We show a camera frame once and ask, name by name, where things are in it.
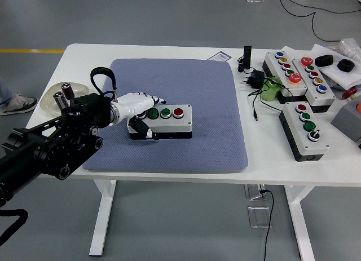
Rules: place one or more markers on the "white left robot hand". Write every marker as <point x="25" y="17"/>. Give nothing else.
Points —
<point x="135" y="103"/>

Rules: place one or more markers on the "grey three-button control box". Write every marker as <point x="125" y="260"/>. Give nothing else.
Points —
<point x="180" y="125"/>

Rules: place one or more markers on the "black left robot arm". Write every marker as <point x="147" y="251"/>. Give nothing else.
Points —
<point x="42" y="148"/>

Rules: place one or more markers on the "grey five-button control box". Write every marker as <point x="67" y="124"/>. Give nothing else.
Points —
<point x="275" y="65"/>
<point x="324" y="99"/>

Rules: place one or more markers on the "grey four-button control box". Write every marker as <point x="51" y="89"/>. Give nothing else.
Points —
<point x="318" y="148"/>

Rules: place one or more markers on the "blue-grey textured mat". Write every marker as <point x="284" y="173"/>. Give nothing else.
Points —
<point x="183" y="83"/>

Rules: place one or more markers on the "translucent beige dish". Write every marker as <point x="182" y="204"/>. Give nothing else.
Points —
<point x="80" y="89"/>

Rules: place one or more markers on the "dark cylindrical battery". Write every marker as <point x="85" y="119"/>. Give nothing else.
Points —
<point x="67" y="90"/>
<point x="59" y="101"/>

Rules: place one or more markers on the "purple-edged white label card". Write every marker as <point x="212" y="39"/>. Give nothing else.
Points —
<point x="221" y="57"/>

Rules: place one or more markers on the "person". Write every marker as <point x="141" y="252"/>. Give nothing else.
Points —
<point x="22" y="103"/>

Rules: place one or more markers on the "white table leg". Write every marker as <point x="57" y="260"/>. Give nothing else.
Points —
<point x="301" y="230"/>
<point x="103" y="216"/>

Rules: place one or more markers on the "black upright stand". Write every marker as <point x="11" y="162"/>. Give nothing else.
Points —
<point x="247" y="56"/>

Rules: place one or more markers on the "black power adapter plug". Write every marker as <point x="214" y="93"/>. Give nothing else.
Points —
<point x="258" y="76"/>

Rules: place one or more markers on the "green plastic cup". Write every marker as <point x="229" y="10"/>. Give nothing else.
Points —
<point x="268" y="94"/>

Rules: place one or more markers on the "white foam sheet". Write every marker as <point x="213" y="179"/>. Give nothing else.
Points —
<point x="335" y="75"/>

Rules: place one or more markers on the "plain grey box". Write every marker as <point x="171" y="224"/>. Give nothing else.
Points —
<point x="347" y="120"/>

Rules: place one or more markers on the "red knob part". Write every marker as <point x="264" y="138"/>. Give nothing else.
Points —
<point x="349" y="94"/>

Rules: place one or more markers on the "clear bubble plastic bag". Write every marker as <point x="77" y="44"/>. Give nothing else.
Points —
<point x="351" y="46"/>

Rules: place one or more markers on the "orange ball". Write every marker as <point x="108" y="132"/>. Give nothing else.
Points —
<point x="358" y="108"/>

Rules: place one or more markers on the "clear plastic floor bracket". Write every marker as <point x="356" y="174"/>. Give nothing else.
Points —
<point x="258" y="217"/>
<point x="253" y="193"/>

